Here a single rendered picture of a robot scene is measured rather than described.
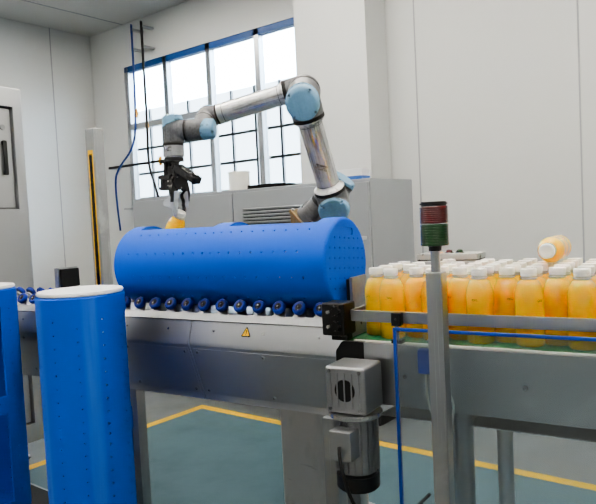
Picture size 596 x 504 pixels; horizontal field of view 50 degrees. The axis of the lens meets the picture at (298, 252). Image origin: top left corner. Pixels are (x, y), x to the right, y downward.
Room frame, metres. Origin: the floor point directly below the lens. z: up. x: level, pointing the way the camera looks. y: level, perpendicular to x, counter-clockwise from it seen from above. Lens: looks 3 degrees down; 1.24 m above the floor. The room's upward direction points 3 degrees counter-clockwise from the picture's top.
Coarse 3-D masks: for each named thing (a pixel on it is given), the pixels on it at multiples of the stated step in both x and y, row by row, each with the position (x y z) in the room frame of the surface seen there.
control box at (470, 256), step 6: (426, 252) 2.18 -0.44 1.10; (444, 252) 2.13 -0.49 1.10; (450, 252) 2.07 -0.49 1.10; (456, 252) 2.06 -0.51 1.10; (462, 252) 2.06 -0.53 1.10; (468, 252) 2.07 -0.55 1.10; (474, 252) 2.05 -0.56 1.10; (480, 252) 2.05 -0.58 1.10; (420, 258) 2.11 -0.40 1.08; (426, 258) 2.09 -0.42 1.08; (444, 258) 2.06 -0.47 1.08; (450, 258) 2.05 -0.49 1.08; (456, 258) 2.04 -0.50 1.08; (462, 258) 2.03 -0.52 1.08; (468, 258) 2.02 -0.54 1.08; (474, 258) 2.01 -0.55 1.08; (480, 258) 2.04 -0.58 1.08; (426, 264) 2.10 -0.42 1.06
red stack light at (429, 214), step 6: (420, 210) 1.45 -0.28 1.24; (426, 210) 1.43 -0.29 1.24; (432, 210) 1.43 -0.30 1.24; (438, 210) 1.43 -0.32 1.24; (444, 210) 1.43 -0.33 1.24; (420, 216) 1.45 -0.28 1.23; (426, 216) 1.43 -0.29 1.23; (432, 216) 1.43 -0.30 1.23; (438, 216) 1.43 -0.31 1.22; (444, 216) 1.43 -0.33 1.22; (420, 222) 1.45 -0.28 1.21; (426, 222) 1.43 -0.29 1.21; (432, 222) 1.43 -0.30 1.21; (438, 222) 1.42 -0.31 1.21; (444, 222) 1.43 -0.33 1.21
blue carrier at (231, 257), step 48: (144, 240) 2.28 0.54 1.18; (192, 240) 2.16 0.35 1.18; (240, 240) 2.05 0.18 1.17; (288, 240) 1.95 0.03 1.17; (336, 240) 1.93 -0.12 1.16; (144, 288) 2.27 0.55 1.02; (192, 288) 2.15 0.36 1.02; (240, 288) 2.04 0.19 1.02; (288, 288) 1.94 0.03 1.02; (336, 288) 1.92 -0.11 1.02
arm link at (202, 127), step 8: (184, 120) 2.32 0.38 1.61; (192, 120) 2.31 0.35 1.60; (200, 120) 2.31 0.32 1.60; (208, 120) 2.31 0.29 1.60; (184, 128) 2.30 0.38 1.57; (192, 128) 2.30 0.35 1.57; (200, 128) 2.29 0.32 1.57; (208, 128) 2.30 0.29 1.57; (216, 128) 2.35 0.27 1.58; (184, 136) 2.31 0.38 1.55; (192, 136) 2.31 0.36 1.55; (200, 136) 2.31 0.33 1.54; (208, 136) 2.31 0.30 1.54
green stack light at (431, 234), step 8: (424, 224) 1.44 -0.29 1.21; (432, 224) 1.43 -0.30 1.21; (440, 224) 1.43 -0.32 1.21; (448, 224) 1.44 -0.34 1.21; (424, 232) 1.44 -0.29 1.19; (432, 232) 1.43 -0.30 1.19; (440, 232) 1.43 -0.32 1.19; (448, 232) 1.44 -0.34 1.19; (424, 240) 1.44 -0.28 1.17; (432, 240) 1.43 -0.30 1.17; (440, 240) 1.43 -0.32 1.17; (448, 240) 1.44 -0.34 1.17
